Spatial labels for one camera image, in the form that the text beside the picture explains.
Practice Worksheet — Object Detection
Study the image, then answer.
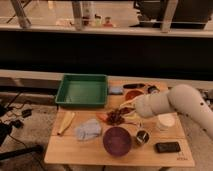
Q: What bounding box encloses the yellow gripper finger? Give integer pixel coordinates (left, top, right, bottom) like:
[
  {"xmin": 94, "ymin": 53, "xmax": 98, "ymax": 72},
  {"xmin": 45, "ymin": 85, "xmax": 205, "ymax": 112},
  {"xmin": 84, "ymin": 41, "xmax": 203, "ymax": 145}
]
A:
[
  {"xmin": 119, "ymin": 96, "xmax": 139, "ymax": 108},
  {"xmin": 124, "ymin": 113, "xmax": 140, "ymax": 120}
]

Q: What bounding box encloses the dark red grape bunch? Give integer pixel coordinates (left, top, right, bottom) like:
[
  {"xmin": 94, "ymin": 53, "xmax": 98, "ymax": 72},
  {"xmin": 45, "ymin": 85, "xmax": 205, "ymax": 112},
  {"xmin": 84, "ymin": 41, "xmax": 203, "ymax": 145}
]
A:
[{"xmin": 106, "ymin": 107, "xmax": 133, "ymax": 125}]

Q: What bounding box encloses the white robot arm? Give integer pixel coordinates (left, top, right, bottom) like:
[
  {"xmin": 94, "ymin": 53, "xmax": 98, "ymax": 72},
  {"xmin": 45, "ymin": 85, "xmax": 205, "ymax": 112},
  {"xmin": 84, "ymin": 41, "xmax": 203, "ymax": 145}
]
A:
[{"xmin": 120, "ymin": 84, "xmax": 213, "ymax": 140}]

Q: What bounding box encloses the small metal cup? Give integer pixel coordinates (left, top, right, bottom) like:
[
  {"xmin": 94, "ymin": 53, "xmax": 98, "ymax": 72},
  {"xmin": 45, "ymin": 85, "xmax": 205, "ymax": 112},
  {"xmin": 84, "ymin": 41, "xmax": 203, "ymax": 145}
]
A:
[{"xmin": 135, "ymin": 130, "xmax": 149, "ymax": 146}]

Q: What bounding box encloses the clear plastic cup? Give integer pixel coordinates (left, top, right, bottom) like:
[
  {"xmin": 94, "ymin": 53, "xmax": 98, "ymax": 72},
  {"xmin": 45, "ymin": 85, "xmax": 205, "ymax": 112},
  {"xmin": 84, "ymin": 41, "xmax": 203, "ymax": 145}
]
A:
[{"xmin": 156, "ymin": 114, "xmax": 175, "ymax": 131}]

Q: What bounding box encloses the orange bowl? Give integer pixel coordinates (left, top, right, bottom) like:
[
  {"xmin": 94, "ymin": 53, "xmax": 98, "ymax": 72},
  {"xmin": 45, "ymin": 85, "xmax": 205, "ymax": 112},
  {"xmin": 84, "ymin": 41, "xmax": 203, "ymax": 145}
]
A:
[{"xmin": 125, "ymin": 90, "xmax": 143, "ymax": 101}]

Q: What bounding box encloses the black marker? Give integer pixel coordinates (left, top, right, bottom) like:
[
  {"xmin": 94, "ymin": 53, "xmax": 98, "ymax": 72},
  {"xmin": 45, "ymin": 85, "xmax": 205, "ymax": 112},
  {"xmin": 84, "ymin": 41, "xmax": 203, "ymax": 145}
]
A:
[{"xmin": 123, "ymin": 83, "xmax": 145, "ymax": 89}]

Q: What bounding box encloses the purple bowl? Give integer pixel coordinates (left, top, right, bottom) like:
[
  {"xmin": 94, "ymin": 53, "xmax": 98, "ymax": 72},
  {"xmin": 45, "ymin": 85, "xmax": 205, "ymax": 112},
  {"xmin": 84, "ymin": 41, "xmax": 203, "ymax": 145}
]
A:
[{"xmin": 103, "ymin": 127, "xmax": 132, "ymax": 157}]

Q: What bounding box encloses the black smartphone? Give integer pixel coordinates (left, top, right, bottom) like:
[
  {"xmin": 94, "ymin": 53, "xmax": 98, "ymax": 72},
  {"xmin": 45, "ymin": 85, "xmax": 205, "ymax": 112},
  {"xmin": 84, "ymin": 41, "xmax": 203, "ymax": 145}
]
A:
[{"xmin": 155, "ymin": 142, "xmax": 181, "ymax": 153}]

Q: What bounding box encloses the light blue cloth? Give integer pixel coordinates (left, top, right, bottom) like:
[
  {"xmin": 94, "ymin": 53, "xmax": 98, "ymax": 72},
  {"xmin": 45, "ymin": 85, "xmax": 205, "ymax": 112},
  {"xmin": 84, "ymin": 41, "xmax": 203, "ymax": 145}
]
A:
[{"xmin": 74, "ymin": 119, "xmax": 102, "ymax": 141}]

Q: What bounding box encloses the green plastic tray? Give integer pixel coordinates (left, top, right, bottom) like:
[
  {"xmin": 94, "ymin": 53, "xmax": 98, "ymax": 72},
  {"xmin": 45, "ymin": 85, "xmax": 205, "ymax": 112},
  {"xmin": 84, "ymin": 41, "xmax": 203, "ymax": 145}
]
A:
[{"xmin": 55, "ymin": 74, "xmax": 108, "ymax": 108}]

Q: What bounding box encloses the yellow banana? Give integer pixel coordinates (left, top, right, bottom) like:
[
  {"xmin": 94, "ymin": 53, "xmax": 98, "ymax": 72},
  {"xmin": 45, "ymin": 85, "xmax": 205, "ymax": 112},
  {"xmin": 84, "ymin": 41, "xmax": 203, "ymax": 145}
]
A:
[{"xmin": 57, "ymin": 112, "xmax": 75, "ymax": 135}]

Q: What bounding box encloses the orange handled tool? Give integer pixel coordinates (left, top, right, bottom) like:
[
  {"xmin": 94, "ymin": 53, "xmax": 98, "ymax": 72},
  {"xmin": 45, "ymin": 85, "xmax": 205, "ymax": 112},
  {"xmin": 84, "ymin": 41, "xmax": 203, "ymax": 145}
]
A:
[{"xmin": 96, "ymin": 114, "xmax": 108, "ymax": 122}]

